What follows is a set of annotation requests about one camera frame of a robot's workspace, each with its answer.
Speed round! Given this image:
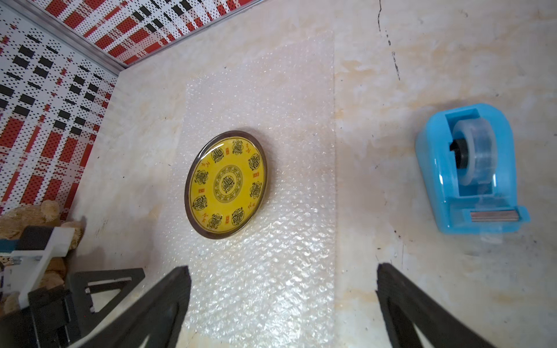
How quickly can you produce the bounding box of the brown teddy bear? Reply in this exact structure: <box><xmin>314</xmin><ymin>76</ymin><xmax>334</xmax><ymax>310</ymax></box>
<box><xmin>1</xmin><ymin>200</ymin><xmax>84</xmax><ymax>316</ymax></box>

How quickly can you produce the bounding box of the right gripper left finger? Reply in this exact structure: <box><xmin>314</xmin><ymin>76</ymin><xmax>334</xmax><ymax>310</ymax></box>
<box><xmin>83</xmin><ymin>266</ymin><xmax>191</xmax><ymax>347</ymax></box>

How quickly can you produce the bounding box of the yellow patterned dinner plate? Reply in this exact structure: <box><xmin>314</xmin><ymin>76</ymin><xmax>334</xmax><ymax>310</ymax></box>
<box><xmin>184</xmin><ymin>130</ymin><xmax>268</xmax><ymax>239</ymax></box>

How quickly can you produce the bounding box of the clear bubble wrap sheet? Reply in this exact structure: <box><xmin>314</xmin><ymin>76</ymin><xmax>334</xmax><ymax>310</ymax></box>
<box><xmin>155</xmin><ymin>32</ymin><xmax>336</xmax><ymax>347</ymax></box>

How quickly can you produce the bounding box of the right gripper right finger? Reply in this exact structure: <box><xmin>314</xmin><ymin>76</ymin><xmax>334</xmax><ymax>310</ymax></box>
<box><xmin>377</xmin><ymin>263</ymin><xmax>493</xmax><ymax>347</ymax></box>

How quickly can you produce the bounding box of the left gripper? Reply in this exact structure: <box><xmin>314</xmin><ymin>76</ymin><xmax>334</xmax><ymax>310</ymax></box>
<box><xmin>1</xmin><ymin>268</ymin><xmax>145</xmax><ymax>347</ymax></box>

